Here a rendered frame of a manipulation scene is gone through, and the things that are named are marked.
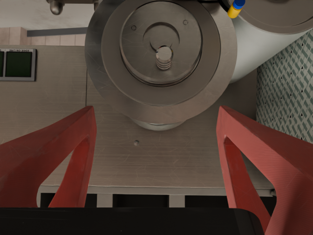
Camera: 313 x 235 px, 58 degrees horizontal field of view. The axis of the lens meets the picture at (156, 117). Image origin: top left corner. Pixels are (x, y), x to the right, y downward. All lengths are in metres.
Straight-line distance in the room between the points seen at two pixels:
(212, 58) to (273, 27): 0.07
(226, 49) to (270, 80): 0.21
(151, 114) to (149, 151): 0.34
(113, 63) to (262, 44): 0.16
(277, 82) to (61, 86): 0.43
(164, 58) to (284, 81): 0.25
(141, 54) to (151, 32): 0.02
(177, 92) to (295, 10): 0.15
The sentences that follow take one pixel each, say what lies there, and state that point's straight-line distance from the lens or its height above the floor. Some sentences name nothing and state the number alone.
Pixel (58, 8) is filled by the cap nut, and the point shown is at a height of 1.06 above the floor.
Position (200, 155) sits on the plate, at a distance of 0.61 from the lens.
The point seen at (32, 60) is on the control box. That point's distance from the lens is 0.67.
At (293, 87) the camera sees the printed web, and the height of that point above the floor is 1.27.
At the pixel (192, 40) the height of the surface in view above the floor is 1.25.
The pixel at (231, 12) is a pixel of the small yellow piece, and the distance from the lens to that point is 0.25.
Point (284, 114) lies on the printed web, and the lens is 0.43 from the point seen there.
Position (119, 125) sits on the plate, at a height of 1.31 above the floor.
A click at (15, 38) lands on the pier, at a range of 3.99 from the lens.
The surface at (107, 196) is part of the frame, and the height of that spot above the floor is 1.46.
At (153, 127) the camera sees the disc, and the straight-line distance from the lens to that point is 0.52.
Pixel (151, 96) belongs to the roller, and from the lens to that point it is 0.27.
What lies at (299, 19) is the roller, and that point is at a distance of 0.33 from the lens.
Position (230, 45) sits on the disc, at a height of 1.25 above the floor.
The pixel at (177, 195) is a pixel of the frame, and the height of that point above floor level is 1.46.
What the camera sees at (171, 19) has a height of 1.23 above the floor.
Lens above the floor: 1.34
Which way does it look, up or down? 4 degrees down
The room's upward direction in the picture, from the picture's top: 179 degrees counter-clockwise
